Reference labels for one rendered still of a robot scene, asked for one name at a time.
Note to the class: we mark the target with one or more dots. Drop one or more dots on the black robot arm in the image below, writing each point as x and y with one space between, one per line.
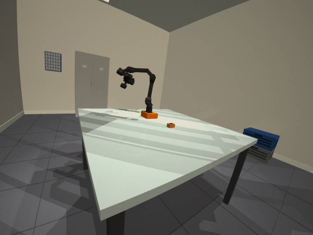
152 77

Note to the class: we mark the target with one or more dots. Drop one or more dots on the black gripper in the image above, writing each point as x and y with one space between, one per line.
123 85

